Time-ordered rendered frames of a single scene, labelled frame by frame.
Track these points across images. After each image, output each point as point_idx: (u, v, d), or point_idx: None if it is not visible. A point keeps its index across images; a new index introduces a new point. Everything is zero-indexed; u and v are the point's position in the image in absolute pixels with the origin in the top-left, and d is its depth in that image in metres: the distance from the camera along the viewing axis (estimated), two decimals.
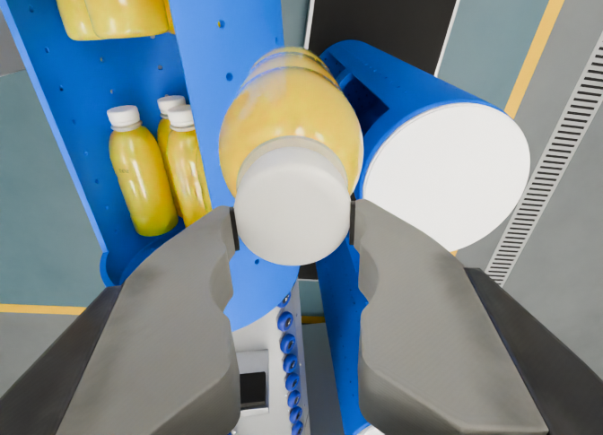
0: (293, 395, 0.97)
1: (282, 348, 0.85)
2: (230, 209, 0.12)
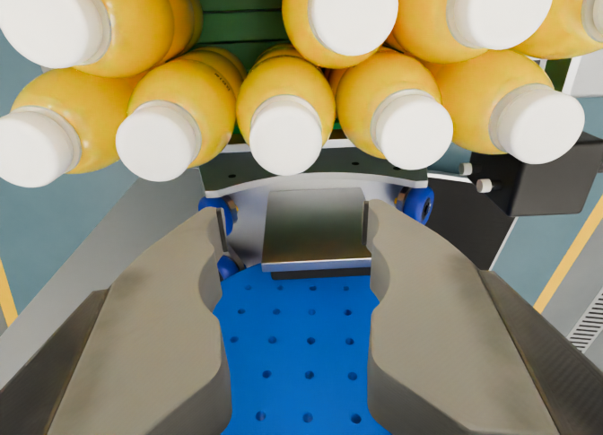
0: None
1: None
2: (216, 210, 0.11)
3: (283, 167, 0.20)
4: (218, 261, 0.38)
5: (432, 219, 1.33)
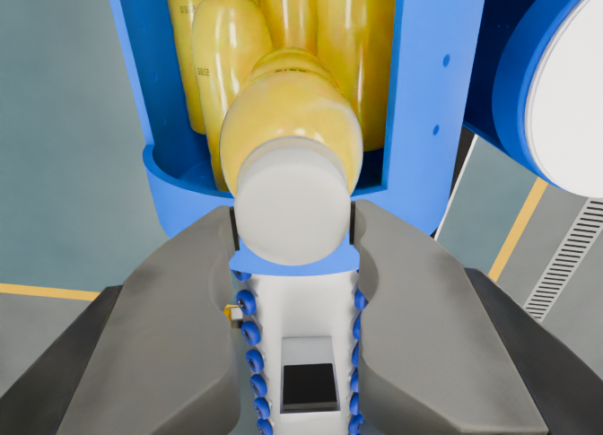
0: (358, 399, 0.76)
1: (355, 334, 0.65)
2: (230, 209, 0.12)
3: (288, 255, 0.12)
4: None
5: None
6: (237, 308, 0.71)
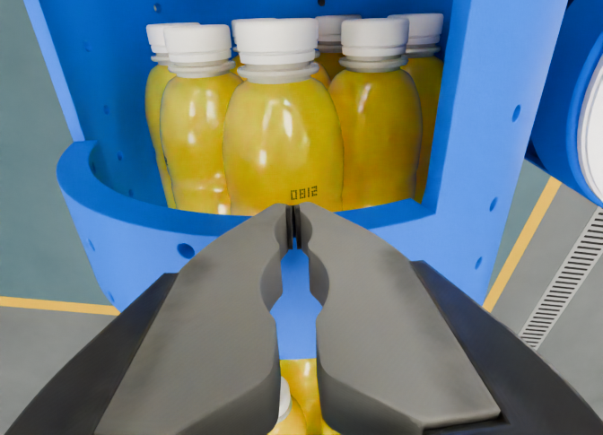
0: None
1: None
2: (286, 207, 0.11)
3: None
4: None
5: None
6: None
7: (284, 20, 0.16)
